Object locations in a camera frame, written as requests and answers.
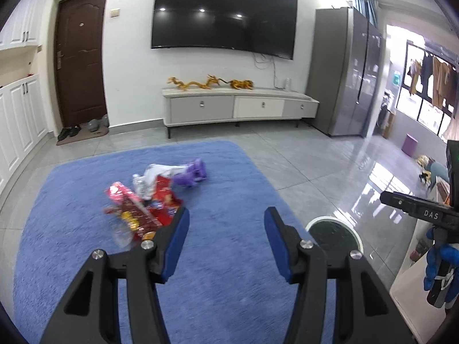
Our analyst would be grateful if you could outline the long golden dragon figurine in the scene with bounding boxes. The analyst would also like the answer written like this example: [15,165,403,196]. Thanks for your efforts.
[167,76,211,92]

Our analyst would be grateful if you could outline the white television cable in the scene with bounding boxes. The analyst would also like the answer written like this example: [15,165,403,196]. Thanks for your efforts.
[251,52,279,89]

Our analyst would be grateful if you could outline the red pink snack packet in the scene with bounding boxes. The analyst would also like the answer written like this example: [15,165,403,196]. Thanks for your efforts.
[106,182,146,206]

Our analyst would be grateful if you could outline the hanging clothes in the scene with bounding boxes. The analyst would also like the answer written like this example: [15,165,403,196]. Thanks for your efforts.
[407,53,459,109]

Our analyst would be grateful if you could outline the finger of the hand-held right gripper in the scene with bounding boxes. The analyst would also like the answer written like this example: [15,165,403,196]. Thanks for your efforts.
[380,191,417,215]

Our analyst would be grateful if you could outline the white table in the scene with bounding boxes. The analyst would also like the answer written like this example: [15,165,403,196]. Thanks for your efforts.
[389,218,449,332]

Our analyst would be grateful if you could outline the blue shaggy rug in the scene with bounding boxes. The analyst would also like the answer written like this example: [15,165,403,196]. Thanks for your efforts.
[12,140,338,344]

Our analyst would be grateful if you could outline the clear plastic bottle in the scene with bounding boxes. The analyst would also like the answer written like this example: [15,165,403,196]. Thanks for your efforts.
[132,174,153,200]

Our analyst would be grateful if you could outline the purple snack packet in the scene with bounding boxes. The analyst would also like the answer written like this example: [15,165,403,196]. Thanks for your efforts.
[173,158,208,187]

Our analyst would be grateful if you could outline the clear plastic wrapper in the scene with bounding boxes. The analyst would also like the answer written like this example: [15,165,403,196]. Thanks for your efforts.
[110,220,135,249]

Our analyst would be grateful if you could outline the purple stool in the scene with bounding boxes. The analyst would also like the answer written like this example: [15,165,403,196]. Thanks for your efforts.
[402,133,417,155]

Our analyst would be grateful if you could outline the white floor cabinet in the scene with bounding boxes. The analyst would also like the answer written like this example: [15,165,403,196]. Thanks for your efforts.
[0,75,50,195]

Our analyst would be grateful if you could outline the grey white television cabinet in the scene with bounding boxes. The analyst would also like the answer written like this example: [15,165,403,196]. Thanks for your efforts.
[162,87,320,139]

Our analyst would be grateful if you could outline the cardboard box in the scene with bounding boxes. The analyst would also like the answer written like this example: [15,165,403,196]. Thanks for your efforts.
[381,109,397,139]

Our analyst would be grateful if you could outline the blue curtain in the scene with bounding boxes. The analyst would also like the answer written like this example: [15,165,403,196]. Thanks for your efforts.
[353,0,381,27]

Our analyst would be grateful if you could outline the red snack bag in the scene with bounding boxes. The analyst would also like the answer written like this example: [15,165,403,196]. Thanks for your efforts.
[152,175,185,219]

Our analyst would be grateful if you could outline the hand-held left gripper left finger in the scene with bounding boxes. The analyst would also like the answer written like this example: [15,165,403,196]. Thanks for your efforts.
[39,206,190,344]

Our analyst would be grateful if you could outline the white plastic bag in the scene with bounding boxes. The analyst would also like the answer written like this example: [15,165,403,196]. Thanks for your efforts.
[143,164,190,187]

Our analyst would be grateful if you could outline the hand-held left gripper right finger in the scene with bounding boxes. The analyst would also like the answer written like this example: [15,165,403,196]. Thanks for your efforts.
[264,207,418,344]

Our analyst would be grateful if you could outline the dark brown door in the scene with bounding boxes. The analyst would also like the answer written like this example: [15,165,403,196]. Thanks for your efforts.
[54,0,109,128]

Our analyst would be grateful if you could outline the black wall television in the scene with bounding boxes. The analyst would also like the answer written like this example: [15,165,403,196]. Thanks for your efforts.
[151,0,299,60]

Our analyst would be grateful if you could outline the grey blue chair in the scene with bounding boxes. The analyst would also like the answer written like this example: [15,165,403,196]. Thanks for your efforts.
[428,161,451,191]

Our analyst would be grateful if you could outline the short golden dragon figurine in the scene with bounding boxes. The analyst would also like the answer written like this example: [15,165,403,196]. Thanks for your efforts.
[206,75,231,88]

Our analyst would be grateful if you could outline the pair of black shoes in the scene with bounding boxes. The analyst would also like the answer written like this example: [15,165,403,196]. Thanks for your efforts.
[57,125,81,141]

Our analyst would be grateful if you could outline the grey double door refrigerator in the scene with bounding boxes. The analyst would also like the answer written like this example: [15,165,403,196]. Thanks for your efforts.
[305,6,384,137]

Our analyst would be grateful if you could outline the person's right hand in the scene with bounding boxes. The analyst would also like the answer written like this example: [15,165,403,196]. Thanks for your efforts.
[423,227,459,292]

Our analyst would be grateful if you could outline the red snack packet gold print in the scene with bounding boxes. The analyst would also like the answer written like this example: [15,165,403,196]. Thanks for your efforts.
[103,204,177,241]

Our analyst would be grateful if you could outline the brown doormat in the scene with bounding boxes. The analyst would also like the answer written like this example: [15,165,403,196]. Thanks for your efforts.
[55,125,108,146]

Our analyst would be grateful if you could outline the white wall cabinet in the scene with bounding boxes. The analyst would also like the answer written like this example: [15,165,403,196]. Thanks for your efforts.
[0,0,45,50]

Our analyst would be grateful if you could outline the white round trash bin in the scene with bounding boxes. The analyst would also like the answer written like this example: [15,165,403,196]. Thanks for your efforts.
[305,216,363,259]

